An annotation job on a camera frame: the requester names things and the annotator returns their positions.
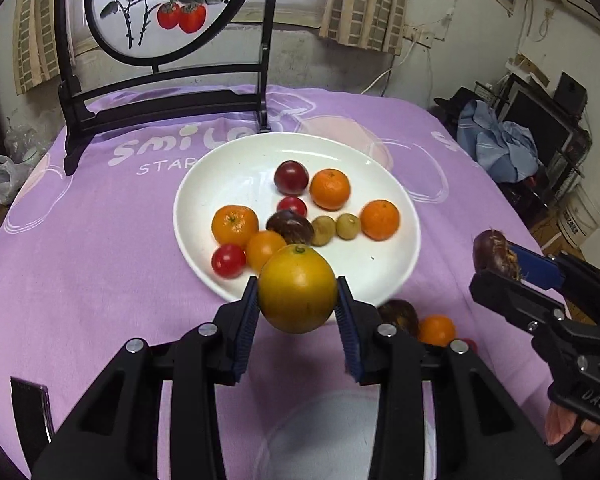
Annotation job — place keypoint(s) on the purple printed tablecloth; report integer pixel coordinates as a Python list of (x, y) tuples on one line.
[(104, 260)]

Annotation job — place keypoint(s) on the white oval plate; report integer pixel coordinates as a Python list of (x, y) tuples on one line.
[(240, 170)]

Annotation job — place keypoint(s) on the large orange with stem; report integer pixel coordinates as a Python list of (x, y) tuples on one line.
[(234, 225)]

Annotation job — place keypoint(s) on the black round painted table screen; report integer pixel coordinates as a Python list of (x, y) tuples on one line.
[(169, 102)]

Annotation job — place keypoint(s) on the blue cloth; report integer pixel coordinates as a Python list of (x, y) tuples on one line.
[(500, 145)]

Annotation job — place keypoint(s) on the white wall socket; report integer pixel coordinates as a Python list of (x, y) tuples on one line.
[(420, 37)]

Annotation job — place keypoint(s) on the red cherry tomato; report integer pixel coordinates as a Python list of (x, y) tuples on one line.
[(228, 260), (471, 344), (291, 206)]

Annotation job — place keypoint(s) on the passion fruit with tan scar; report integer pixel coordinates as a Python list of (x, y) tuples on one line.
[(290, 227)]

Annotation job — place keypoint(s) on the smooth orange tangerine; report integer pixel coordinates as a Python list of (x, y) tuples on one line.
[(262, 250)]

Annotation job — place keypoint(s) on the person's right hand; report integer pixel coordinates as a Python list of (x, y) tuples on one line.
[(557, 425)]

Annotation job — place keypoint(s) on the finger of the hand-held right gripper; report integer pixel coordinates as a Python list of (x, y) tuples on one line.
[(530, 265), (510, 297)]

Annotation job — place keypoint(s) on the black monitor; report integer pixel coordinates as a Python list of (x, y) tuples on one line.
[(535, 120)]

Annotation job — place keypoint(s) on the black smartphone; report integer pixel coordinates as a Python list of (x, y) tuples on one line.
[(29, 405)]

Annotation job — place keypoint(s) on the black speaker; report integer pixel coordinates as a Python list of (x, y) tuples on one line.
[(570, 92)]

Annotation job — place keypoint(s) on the cardboard box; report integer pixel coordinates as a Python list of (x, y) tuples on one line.
[(530, 67)]

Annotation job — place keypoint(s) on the small orange tangerine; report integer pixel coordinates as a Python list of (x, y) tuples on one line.
[(436, 330)]

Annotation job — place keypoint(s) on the white bucket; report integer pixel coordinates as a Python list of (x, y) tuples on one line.
[(582, 215)]

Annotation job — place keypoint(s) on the white plastic bag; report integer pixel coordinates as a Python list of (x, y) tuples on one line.
[(4, 175)]

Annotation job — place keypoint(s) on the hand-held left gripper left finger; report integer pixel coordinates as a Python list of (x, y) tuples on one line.
[(245, 330)]

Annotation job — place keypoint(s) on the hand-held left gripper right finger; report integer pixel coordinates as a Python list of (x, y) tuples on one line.
[(350, 330)]

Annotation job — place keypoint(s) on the dark wrinkled passion fruit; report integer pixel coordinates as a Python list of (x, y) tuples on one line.
[(490, 255), (402, 312)]

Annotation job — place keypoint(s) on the dark purple plum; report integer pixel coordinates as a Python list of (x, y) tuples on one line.
[(291, 177)]

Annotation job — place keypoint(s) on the beige checked curtain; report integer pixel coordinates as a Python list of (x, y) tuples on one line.
[(34, 35), (365, 5)]

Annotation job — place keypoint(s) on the black hat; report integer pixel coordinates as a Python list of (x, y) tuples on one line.
[(452, 100)]

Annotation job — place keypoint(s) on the greenish yellow tangerine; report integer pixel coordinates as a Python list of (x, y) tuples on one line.
[(297, 287)]

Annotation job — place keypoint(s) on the yellow-green longan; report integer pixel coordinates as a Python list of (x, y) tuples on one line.
[(323, 230), (348, 226)]

